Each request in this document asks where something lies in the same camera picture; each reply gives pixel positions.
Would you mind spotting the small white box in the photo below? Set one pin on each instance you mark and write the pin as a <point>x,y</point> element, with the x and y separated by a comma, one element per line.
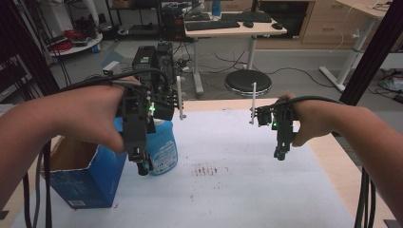
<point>111,67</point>

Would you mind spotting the black computer tower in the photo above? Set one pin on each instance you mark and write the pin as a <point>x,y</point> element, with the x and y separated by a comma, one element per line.
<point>144,61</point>
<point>165,61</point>

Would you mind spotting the blue detergent bottle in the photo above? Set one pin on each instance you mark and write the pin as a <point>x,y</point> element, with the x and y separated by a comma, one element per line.
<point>163,148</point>

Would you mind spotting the black computer mouse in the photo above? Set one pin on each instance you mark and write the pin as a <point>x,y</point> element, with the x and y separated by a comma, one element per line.
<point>248,24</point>
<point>277,26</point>

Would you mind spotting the wooden drawer cabinet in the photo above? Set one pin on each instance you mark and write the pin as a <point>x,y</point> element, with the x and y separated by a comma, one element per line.
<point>326,28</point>

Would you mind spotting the blue cardboard box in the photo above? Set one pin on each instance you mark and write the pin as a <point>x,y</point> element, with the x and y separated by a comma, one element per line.
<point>92,180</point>

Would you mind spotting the black keyboard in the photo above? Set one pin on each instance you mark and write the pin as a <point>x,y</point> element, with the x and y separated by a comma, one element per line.
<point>212,25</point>
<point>246,17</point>

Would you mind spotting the round black stool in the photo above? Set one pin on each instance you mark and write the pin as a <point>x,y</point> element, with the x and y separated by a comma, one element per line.
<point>248,81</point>

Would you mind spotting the blue plastic bottle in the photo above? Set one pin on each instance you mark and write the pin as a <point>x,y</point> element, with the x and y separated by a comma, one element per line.
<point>216,8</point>

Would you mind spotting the person's left hand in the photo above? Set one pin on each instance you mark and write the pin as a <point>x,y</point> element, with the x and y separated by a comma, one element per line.
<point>88,110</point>

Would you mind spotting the person's right hand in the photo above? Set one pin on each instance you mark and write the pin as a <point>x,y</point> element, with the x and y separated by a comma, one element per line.
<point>313,120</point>

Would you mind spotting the round white table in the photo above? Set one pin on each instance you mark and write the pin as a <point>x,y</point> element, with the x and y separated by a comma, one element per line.
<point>79,47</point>

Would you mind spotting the white-legged corner desk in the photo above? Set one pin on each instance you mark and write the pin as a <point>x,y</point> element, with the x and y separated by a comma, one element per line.
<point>358,44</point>

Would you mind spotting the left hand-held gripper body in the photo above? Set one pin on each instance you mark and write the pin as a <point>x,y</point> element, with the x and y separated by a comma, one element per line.
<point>134,126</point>

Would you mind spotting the black computer case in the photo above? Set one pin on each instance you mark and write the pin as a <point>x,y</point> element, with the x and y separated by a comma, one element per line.
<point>172,23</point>

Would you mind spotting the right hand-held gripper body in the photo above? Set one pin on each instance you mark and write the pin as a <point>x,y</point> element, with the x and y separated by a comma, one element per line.
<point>283,117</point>

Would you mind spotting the white foam mat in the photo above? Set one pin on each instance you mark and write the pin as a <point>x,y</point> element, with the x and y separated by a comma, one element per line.
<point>237,190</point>

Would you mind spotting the light wooden desk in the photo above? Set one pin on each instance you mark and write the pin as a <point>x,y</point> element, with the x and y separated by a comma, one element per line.
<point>234,31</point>

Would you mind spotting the black metal frame post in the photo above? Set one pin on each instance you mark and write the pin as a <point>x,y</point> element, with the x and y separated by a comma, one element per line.
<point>374,50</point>
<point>22,47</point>

